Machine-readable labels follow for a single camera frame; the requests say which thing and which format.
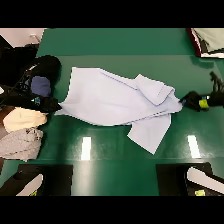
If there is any grey garment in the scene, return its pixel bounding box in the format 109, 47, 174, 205
0, 127, 45, 162

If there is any white garment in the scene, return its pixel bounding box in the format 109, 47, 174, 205
193, 27, 224, 54

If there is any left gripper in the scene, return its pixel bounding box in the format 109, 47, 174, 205
34, 95, 63, 113

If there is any cream garment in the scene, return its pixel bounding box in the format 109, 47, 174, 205
2, 106, 50, 133

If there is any light blue shirt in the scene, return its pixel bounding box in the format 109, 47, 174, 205
54, 66, 184, 156

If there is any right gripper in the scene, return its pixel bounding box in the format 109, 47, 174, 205
179, 90, 210, 113

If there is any blue garment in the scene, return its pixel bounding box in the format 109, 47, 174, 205
30, 75, 53, 98

